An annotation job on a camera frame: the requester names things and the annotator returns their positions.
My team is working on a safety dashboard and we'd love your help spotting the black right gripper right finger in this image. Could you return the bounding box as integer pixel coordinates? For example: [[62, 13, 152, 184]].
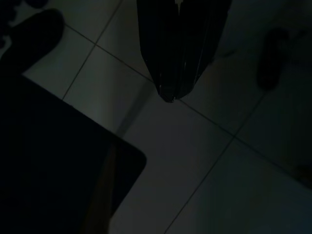
[[174, 0, 233, 101]]

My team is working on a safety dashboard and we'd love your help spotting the grey robot leg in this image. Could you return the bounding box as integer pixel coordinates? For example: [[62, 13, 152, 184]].
[[0, 8, 65, 75], [256, 27, 291, 91]]

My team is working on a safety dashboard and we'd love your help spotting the light wooden table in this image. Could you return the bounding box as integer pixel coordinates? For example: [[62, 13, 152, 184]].
[[0, 73, 148, 234]]

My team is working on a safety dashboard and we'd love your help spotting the grey robot left leg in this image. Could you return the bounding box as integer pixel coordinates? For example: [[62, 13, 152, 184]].
[[256, 27, 291, 91]]

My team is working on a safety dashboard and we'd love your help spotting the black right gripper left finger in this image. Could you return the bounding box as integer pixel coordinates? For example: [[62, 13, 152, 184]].
[[136, 0, 183, 103]]

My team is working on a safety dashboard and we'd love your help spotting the grey robot right leg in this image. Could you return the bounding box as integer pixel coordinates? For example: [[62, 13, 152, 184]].
[[0, 8, 65, 75]]

